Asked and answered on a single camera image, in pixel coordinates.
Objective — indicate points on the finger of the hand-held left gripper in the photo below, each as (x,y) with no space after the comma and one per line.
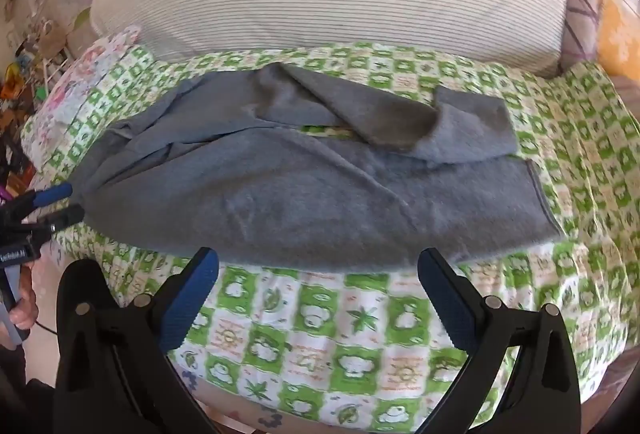
(55,192)
(65,216)

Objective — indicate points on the person's left hand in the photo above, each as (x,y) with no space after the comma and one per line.
(27,311)

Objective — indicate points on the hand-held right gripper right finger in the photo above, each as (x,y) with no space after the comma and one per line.
(450,299)

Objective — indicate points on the pink floral quilt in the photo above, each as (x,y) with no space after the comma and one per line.
(85,79)

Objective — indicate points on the grey pants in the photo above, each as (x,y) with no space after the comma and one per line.
(275,194)

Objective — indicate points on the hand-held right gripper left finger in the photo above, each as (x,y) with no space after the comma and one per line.
(192,294)

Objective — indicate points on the purple patterned pillow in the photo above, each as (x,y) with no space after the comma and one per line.
(580,14)

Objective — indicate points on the cluttered shelf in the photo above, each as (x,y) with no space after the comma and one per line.
(25,79)

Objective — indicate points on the orange cloth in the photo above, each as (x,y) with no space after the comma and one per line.
(617,34)

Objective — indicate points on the green printed blanket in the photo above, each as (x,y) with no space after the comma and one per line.
(325,339)

